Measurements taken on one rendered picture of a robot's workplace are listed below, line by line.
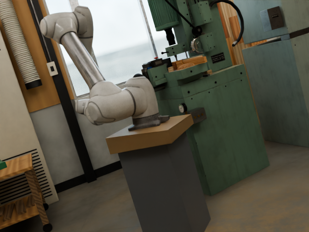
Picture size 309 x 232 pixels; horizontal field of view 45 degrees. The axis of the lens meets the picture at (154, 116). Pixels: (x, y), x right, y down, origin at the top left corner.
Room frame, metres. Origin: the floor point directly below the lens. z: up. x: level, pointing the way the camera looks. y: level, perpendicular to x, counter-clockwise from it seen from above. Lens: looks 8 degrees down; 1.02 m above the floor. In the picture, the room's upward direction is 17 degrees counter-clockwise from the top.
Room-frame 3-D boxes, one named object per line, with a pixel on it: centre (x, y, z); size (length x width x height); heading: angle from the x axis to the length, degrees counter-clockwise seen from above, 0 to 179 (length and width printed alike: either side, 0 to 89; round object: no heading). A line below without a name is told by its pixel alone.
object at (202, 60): (2.72, -0.29, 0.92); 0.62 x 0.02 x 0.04; 26
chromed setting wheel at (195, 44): (2.70, -0.44, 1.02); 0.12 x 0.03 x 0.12; 116
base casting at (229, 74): (2.81, -0.38, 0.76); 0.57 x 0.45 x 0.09; 116
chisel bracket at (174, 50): (2.76, -0.29, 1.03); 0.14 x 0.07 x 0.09; 116
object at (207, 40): (2.69, -0.51, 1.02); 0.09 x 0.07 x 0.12; 26
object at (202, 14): (2.71, -0.53, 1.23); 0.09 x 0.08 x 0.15; 116
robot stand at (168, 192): (2.07, 0.05, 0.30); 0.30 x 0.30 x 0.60; 64
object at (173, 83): (2.73, -0.22, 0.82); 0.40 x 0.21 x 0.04; 26
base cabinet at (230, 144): (2.81, -0.38, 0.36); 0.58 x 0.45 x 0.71; 116
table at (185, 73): (2.72, -0.17, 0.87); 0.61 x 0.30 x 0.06; 26
